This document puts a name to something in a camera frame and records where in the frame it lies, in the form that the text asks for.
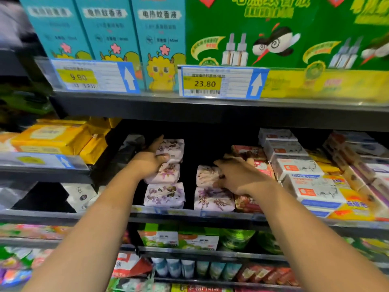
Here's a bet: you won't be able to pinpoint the person's left hand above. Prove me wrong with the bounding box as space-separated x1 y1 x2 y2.
124 135 172 181

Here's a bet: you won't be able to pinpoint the person's right hand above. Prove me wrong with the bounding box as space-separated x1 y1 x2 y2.
213 155 277 201

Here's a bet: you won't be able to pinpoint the stack of pink soap boxes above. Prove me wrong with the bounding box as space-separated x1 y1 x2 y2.
230 144 276 213

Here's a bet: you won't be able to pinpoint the stack of white orange soap boxes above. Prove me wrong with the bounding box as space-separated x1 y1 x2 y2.
258 129 334 218

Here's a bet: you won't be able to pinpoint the stack of yellow soap cartons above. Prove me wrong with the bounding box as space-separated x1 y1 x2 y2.
11 117 119 165

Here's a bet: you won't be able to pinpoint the stack of yellow soap boxes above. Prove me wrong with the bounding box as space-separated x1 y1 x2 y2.
307 149 374 221

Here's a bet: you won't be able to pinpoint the stack of white purple soap boxes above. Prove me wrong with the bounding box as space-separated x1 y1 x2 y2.
322 131 389 219

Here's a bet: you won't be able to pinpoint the person's right forearm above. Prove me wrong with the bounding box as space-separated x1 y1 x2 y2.
252 179 389 292

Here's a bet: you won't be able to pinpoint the person's left forearm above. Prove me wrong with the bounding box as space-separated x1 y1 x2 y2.
21 167 156 292

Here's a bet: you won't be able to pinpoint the white printed small cartons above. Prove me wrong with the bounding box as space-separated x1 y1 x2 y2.
61 182 104 213

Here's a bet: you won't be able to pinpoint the green white carton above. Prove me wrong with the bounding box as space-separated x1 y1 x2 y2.
139 223 180 248
178 227 220 251

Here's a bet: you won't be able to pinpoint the white blue price tag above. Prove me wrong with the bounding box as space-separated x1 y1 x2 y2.
178 65 269 100
50 59 141 94

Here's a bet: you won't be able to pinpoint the row of red tubes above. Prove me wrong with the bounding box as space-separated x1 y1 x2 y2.
236 263 300 286

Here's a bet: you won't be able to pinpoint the red white packet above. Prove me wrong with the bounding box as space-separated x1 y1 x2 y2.
111 251 153 279

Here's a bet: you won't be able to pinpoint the white blue price strip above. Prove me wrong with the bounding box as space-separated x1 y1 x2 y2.
0 152 89 171

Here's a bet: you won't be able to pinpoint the row of blue white tubes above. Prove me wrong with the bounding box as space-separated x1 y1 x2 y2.
151 257 243 281

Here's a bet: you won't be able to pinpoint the yellow red flat pack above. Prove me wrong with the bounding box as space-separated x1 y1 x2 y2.
171 283 235 292

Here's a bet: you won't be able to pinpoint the white floral packet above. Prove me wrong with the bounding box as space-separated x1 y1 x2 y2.
106 277 171 292

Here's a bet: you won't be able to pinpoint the teal box yellow cartoon print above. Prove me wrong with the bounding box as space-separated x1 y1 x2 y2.
129 0 188 94

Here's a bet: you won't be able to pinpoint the row of pink orange packets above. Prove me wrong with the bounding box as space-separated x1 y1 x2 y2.
0 223 64 240

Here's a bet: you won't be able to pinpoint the dark green packets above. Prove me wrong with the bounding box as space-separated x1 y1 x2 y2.
0 82 58 116

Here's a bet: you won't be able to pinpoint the green box mosquito print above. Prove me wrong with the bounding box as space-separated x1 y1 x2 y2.
307 0 389 101
184 0 332 98

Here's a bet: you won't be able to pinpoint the white plastic pack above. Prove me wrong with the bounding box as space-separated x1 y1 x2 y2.
0 187 31 210

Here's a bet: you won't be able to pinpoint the orange white packet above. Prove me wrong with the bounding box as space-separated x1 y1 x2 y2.
0 132 19 152

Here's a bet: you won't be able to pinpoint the teal box pink flower print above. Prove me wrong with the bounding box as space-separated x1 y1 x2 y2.
17 0 95 61
73 0 145 89

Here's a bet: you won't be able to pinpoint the pile of colourful packets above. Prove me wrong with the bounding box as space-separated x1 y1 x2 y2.
0 245 52 286

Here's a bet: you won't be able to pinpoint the stack of white plastic packs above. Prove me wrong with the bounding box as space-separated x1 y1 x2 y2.
0 3 31 49

